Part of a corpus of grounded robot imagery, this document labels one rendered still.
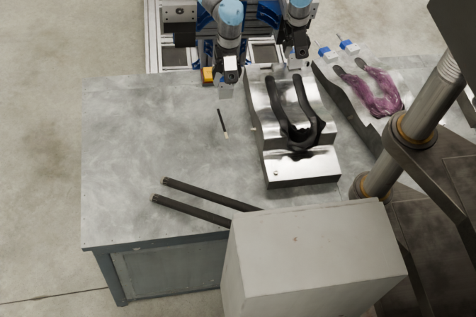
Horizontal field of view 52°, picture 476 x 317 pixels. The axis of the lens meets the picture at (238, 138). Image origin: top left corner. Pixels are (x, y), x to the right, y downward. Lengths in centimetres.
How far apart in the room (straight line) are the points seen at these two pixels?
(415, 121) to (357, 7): 277
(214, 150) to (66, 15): 195
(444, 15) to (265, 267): 50
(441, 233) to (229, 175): 79
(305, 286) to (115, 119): 117
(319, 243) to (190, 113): 106
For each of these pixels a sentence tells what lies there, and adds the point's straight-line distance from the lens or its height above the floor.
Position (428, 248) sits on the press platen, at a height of 129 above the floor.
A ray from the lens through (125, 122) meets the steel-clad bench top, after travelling 186.
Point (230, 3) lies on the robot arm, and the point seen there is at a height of 130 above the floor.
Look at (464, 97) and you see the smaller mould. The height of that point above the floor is 85.
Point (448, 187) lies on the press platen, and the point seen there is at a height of 154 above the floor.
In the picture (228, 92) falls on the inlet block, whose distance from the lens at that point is 176.
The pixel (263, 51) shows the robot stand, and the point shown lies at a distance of 293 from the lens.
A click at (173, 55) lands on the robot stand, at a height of 21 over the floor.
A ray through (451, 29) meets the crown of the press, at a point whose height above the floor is 183.
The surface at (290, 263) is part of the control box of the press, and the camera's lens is 90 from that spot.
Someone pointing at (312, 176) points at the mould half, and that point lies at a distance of 171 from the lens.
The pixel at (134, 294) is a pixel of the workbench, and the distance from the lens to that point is 225.
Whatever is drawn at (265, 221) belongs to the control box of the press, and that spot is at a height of 147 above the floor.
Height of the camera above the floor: 231
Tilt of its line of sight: 56 degrees down
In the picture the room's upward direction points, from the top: 9 degrees clockwise
